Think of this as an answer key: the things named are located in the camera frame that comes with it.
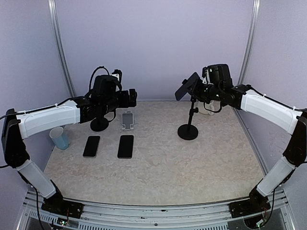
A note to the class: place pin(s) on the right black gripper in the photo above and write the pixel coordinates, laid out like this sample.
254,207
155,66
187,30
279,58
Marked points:
195,91

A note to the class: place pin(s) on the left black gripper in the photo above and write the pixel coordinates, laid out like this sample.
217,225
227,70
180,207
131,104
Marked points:
125,102

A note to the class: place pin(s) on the blue phone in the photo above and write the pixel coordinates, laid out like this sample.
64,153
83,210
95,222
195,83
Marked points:
187,86

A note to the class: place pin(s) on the white wedge phone stand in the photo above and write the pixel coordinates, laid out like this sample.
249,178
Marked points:
127,120

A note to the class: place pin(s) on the black round-base phone stand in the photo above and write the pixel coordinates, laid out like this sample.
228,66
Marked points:
99,124

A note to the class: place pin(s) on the black tripod clamp stand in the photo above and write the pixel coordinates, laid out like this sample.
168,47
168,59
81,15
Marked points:
187,131

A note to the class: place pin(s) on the black phone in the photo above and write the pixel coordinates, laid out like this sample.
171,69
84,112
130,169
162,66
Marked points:
91,147
125,148

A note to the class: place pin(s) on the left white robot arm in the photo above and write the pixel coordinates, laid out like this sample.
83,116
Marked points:
105,97

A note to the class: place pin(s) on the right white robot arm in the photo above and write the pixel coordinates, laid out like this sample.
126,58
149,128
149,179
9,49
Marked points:
215,84

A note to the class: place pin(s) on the white mug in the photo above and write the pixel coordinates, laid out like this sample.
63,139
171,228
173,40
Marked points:
206,108

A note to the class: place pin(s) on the light blue mug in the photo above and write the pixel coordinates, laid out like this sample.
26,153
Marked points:
59,138

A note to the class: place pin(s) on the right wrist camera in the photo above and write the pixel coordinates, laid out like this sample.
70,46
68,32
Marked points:
205,79

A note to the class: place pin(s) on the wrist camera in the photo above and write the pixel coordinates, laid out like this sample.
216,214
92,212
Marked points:
205,79
118,74

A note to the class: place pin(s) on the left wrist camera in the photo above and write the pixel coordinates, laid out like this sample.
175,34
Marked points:
118,74

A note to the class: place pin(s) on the right aluminium frame post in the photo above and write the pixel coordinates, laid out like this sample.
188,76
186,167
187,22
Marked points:
250,41

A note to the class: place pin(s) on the aluminium frame post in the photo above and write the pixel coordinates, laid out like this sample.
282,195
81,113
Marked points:
250,41
60,48

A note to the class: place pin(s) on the left aluminium frame post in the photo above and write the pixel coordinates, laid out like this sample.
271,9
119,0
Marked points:
60,48

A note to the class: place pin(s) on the front aluminium rail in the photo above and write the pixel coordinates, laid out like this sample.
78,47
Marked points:
211,216

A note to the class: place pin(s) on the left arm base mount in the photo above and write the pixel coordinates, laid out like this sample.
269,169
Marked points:
63,207

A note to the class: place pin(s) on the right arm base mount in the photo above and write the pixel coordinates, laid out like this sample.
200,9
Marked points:
246,207

